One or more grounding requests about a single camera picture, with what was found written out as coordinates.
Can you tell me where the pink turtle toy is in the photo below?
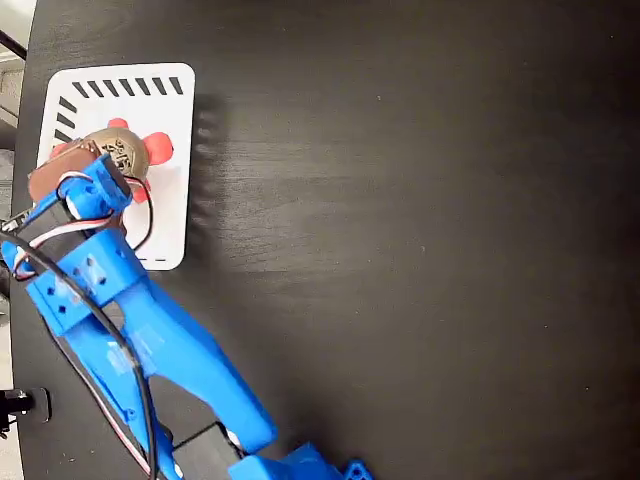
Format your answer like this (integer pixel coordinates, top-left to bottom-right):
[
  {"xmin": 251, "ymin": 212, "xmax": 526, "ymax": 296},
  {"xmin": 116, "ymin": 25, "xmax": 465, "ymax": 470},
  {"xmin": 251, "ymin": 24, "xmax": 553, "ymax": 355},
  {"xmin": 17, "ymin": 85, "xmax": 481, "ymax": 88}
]
[{"xmin": 49, "ymin": 117, "xmax": 176, "ymax": 205}]

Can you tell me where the white plastic basket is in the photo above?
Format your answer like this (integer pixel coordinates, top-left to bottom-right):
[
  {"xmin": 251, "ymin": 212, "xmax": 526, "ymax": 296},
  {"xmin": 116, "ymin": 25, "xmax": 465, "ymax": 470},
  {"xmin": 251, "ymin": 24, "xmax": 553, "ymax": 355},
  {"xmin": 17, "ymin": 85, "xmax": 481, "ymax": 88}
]
[{"xmin": 35, "ymin": 62, "xmax": 197, "ymax": 272}]

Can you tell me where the black diagonal rod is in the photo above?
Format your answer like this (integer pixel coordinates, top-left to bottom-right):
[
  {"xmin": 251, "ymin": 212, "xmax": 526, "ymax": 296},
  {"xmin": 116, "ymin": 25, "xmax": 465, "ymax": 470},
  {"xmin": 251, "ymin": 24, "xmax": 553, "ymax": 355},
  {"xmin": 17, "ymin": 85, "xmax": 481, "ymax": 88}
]
[{"xmin": 0, "ymin": 28, "xmax": 29, "ymax": 60}]

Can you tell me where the black table clamp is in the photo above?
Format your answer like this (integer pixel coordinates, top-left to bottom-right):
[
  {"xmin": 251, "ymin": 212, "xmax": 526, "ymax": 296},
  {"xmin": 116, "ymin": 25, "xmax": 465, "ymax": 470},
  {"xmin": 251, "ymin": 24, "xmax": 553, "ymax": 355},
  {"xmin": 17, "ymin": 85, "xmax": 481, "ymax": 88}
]
[{"xmin": 0, "ymin": 387, "xmax": 53, "ymax": 425}]

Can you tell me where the red white black servo wire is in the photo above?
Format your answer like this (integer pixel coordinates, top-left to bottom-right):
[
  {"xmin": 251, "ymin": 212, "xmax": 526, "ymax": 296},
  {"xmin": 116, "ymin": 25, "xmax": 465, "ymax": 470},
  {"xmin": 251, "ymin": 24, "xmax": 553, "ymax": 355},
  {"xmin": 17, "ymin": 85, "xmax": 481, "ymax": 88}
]
[{"xmin": 122, "ymin": 175, "xmax": 155, "ymax": 253}]

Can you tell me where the black camera cable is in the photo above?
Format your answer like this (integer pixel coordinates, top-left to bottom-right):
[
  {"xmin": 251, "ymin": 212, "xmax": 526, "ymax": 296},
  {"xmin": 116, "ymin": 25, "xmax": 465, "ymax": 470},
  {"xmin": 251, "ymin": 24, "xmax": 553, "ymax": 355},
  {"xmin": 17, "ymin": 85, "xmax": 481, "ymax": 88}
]
[{"xmin": 0, "ymin": 238, "xmax": 161, "ymax": 480}]

